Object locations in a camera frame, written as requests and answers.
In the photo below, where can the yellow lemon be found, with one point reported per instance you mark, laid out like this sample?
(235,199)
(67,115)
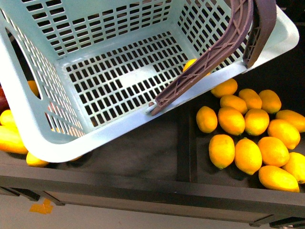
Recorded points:
(251,98)
(235,102)
(273,151)
(189,65)
(228,87)
(294,118)
(248,157)
(256,121)
(221,151)
(206,119)
(271,102)
(231,120)
(284,131)

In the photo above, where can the light blue plastic basket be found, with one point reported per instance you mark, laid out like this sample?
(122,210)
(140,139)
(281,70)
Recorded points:
(79,73)

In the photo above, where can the brown basket handle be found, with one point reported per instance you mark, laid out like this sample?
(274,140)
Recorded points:
(251,19)

